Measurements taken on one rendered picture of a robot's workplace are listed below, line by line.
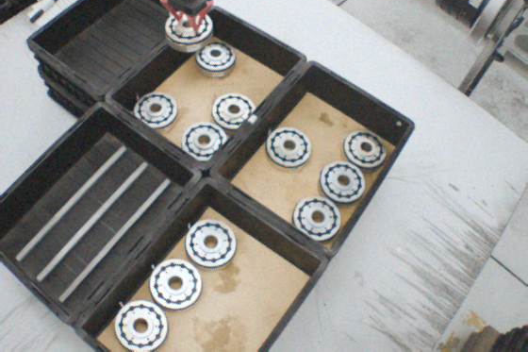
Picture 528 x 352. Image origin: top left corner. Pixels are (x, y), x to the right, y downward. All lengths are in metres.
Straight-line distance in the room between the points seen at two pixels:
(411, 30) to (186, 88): 1.84
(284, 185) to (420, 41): 1.85
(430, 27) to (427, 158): 1.61
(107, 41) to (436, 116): 0.98
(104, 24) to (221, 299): 0.82
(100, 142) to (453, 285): 0.93
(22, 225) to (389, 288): 0.86
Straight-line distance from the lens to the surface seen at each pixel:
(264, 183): 1.07
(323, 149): 1.14
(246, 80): 1.23
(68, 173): 1.12
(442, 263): 1.27
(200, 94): 1.20
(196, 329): 0.96
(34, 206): 1.11
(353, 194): 1.07
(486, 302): 2.15
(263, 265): 1.00
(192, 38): 1.03
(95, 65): 1.29
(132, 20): 1.39
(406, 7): 2.97
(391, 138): 1.19
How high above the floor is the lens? 1.78
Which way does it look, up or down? 59 degrees down
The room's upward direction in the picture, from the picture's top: 12 degrees clockwise
